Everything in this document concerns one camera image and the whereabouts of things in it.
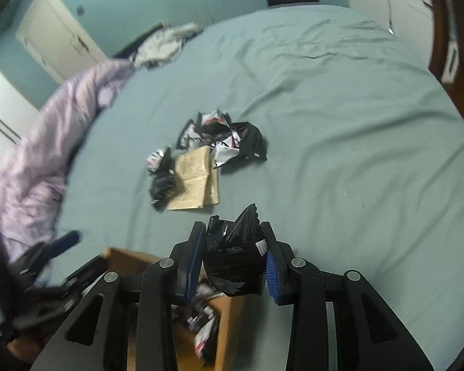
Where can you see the white door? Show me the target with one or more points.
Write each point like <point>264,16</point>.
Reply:
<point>54,34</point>

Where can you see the beige sachet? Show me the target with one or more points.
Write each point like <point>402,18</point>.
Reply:
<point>191,164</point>
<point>191,195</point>

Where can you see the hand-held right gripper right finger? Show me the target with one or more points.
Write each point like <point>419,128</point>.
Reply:
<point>272,278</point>

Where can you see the brown wooden chair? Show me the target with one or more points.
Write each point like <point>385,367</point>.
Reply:
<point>440,27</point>

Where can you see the brown cardboard box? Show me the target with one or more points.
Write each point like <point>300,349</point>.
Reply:
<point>232,328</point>

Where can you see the white wardrobe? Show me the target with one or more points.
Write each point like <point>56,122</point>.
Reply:
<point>4,104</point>

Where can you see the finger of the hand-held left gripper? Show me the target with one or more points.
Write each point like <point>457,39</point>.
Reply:
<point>64,241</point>
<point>81,274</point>

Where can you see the crumpled grey cloth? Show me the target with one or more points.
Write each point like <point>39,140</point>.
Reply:
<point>158,46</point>

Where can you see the pink duvet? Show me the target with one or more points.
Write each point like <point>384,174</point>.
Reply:
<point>42,143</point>

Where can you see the pile of snack packets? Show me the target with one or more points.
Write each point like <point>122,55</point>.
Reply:
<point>247,139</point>

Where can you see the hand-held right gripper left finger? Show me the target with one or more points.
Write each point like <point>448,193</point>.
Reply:
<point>191,266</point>

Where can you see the dark blue pillow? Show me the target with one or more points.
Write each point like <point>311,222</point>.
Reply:
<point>125,52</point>

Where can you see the white low cabinet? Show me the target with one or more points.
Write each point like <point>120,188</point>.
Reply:
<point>406,0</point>

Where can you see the black white snack packet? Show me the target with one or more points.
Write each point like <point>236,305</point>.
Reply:
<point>207,330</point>

